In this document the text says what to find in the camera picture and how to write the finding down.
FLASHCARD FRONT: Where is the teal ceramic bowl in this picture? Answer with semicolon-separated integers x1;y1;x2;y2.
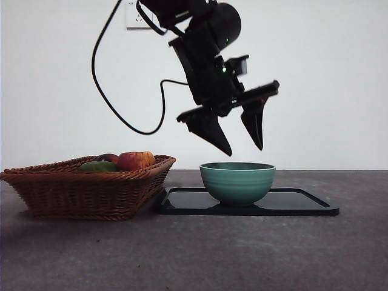
199;162;276;207

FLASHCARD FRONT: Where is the black rectangular tray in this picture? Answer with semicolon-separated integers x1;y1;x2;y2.
156;187;341;216

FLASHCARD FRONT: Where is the red yellow apple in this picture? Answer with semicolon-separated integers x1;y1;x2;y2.
117;151;156;172

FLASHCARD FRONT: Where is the dark red fruit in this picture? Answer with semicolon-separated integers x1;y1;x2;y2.
93;153;119;164

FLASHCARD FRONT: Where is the green fruit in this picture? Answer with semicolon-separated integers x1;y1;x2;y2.
78;161;119;173

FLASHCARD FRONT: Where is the brown wicker basket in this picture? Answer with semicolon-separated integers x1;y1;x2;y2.
0;155;178;221

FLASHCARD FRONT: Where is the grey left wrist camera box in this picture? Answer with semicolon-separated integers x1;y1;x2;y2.
226;55;250;76

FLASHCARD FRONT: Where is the white wall socket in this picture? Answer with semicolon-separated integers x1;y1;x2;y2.
126;1;158;31

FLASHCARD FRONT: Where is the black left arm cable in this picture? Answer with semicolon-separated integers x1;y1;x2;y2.
92;0;195;135

